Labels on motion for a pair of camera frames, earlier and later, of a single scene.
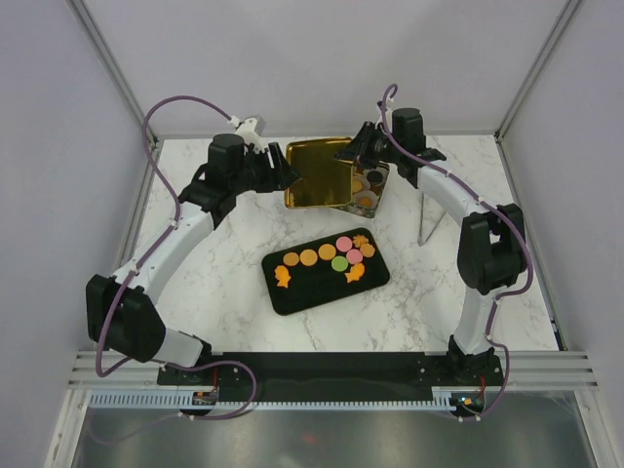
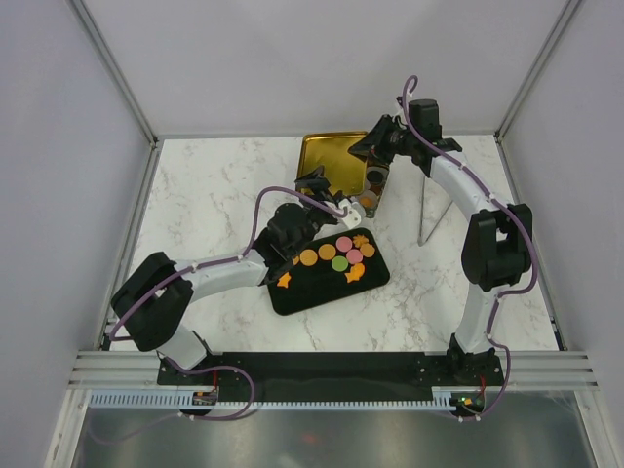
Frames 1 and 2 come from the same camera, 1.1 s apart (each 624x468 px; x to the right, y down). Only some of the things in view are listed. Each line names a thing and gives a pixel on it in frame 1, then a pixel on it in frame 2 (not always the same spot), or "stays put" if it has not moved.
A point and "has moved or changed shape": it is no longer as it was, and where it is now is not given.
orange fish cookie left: x=282 y=274 stays put
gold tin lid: x=324 y=180 has moved or changed shape
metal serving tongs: x=419 y=240 stays put
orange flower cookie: x=367 y=250 stays put
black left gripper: x=288 y=176 to x=316 y=182
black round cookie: x=374 y=177 stays put
